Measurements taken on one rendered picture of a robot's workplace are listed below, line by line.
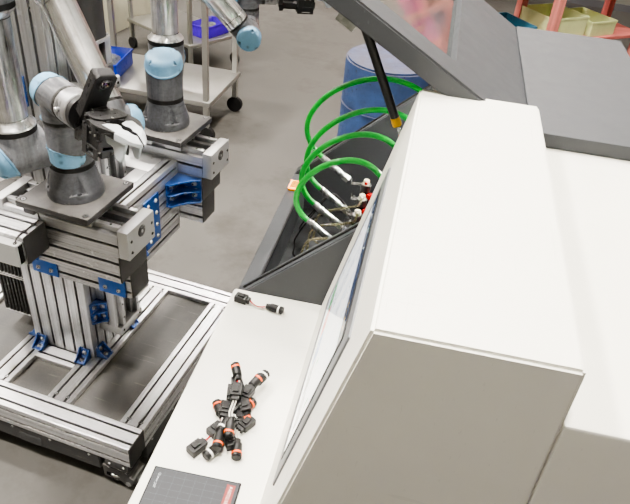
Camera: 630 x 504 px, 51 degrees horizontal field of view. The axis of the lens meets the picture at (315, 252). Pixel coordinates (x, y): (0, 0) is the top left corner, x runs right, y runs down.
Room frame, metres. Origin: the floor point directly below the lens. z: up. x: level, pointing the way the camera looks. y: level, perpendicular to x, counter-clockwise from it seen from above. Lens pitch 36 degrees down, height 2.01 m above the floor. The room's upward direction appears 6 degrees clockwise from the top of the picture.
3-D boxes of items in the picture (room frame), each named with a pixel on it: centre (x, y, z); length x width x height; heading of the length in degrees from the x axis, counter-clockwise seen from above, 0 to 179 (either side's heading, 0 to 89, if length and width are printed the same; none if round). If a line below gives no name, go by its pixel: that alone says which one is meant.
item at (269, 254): (1.61, 0.12, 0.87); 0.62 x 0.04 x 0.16; 172
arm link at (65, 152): (1.27, 0.55, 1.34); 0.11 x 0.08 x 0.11; 139
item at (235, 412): (0.86, 0.13, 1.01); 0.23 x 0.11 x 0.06; 172
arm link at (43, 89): (1.26, 0.56, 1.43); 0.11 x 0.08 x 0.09; 48
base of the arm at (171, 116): (2.01, 0.53, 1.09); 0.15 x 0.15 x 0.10
